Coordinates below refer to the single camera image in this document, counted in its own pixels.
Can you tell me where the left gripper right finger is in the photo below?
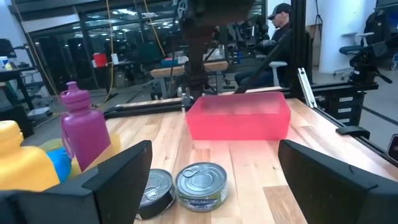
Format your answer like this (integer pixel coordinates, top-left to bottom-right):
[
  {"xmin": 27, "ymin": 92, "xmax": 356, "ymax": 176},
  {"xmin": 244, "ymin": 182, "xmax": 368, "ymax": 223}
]
[{"xmin": 277, "ymin": 139, "xmax": 398, "ymax": 224}]

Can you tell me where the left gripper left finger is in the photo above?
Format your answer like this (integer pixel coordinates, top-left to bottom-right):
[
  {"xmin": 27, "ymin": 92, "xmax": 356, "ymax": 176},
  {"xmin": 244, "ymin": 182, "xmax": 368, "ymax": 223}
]
[{"xmin": 0, "ymin": 139, "xmax": 153, "ymax": 224}]

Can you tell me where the blue plastic bottle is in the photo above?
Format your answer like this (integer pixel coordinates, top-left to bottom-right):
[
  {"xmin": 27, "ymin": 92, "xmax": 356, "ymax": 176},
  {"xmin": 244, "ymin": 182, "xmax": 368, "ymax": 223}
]
[{"xmin": 46, "ymin": 146, "xmax": 73, "ymax": 184}]

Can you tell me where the yellow translucent plastic bin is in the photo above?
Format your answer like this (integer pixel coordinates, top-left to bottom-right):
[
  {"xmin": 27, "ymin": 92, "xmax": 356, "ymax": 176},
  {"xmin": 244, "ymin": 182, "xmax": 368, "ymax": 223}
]
[{"xmin": 39, "ymin": 133, "xmax": 123, "ymax": 180}]

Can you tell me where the purple plastic bottle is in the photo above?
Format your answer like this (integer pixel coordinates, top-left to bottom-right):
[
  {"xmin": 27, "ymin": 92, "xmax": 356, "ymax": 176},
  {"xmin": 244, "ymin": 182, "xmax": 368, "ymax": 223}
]
[{"xmin": 59, "ymin": 81, "xmax": 112, "ymax": 172}]

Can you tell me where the silver tin can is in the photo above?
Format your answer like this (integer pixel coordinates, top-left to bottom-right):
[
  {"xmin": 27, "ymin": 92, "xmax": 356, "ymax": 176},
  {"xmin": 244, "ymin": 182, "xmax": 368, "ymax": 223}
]
[
  {"xmin": 136, "ymin": 168, "xmax": 177, "ymax": 221},
  {"xmin": 175, "ymin": 161, "xmax": 229, "ymax": 213}
]

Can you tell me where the yellow plastic bottle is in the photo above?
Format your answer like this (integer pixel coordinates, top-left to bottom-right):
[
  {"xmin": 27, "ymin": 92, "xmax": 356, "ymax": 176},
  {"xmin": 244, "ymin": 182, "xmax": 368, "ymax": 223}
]
[{"xmin": 0, "ymin": 120, "xmax": 60, "ymax": 192}]

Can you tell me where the pink translucent plastic bin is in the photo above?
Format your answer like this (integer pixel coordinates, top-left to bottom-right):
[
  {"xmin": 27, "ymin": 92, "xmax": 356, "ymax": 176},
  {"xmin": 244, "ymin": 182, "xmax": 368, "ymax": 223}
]
[{"xmin": 185, "ymin": 91, "xmax": 292, "ymax": 142}]

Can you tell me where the black table edge clamp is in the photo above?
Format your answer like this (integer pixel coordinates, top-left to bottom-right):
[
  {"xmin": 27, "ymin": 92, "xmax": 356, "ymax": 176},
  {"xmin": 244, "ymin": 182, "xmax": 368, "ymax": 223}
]
[{"xmin": 335, "ymin": 125, "xmax": 371, "ymax": 140}]

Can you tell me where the red box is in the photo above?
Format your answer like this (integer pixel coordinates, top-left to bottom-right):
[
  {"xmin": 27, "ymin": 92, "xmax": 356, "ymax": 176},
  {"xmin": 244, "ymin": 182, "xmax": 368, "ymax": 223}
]
[{"xmin": 92, "ymin": 52, "xmax": 109, "ymax": 68}]

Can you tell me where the white stool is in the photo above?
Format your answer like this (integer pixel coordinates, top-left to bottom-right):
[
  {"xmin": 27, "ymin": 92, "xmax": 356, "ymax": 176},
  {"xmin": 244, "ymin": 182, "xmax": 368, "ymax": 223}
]
[{"xmin": 269, "ymin": 60, "xmax": 289, "ymax": 87}]

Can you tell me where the black desk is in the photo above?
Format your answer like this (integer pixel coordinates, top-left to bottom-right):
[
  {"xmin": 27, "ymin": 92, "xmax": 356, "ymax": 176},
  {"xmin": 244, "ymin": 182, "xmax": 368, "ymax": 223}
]
[{"xmin": 0, "ymin": 65, "xmax": 37, "ymax": 110}]

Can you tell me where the wooden top table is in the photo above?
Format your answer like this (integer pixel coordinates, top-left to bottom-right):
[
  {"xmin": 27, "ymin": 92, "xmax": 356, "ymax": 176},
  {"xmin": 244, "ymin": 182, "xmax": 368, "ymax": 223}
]
[{"xmin": 150, "ymin": 60, "xmax": 230, "ymax": 100}]

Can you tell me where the office chair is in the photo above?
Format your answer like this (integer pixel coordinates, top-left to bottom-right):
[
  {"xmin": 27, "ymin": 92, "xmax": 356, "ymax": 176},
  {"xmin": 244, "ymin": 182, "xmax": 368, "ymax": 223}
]
[{"xmin": 338, "ymin": 30, "xmax": 376, "ymax": 57}]

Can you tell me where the white pillar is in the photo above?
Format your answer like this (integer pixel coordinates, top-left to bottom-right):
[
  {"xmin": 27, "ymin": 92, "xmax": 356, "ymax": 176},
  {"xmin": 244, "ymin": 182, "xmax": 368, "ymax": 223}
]
[{"xmin": 317, "ymin": 0, "xmax": 369, "ymax": 75}]

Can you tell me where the person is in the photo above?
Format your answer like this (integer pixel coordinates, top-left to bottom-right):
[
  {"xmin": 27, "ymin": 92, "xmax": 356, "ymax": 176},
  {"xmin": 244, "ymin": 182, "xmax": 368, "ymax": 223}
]
[{"xmin": 234, "ymin": 2, "xmax": 307, "ymax": 88}]

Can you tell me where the small black table camera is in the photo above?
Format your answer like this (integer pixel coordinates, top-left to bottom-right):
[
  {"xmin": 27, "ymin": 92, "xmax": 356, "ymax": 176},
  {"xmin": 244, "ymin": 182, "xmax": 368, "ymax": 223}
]
[{"xmin": 386, "ymin": 133, "xmax": 398, "ymax": 163}]

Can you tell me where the white metal bracket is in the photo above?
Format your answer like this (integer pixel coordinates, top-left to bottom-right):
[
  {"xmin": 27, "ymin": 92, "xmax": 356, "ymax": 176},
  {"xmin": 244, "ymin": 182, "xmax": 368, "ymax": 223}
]
[{"xmin": 297, "ymin": 67, "xmax": 318, "ymax": 109}]

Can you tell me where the yellow hanging cable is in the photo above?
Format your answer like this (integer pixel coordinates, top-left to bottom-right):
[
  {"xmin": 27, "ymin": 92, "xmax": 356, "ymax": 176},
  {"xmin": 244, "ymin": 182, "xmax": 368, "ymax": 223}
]
[{"xmin": 98, "ymin": 0, "xmax": 115, "ymax": 106}]

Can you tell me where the black vertical frame post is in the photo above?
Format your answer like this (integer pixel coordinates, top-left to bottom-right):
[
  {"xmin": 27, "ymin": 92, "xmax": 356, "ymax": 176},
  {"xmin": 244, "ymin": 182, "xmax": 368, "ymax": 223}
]
[{"xmin": 290, "ymin": 0, "xmax": 308, "ymax": 98}]

